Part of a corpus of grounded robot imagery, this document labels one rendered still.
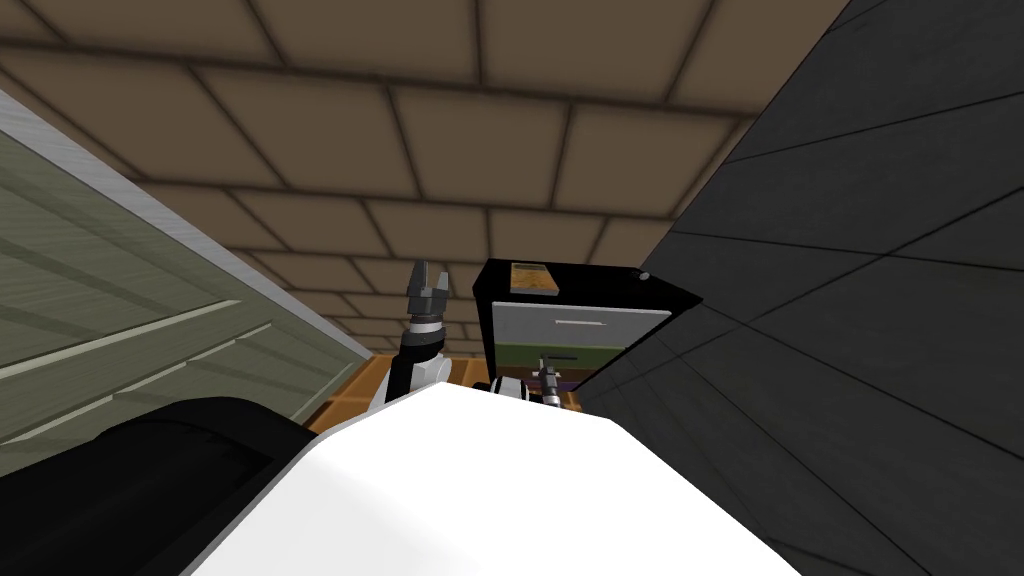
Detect green panelled door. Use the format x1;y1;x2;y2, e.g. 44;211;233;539
0;86;376;481

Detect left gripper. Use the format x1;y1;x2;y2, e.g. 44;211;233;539
405;260;450;324

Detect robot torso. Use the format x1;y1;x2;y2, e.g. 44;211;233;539
182;380;804;576

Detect brown flat board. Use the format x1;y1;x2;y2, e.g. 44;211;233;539
509;261;561;298

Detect grey drawer front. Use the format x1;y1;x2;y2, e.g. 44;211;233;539
488;299;673;352

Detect black cabinet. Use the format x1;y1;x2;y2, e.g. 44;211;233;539
471;258;705;395

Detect green drawer front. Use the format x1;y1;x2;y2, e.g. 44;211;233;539
494;342;624;373

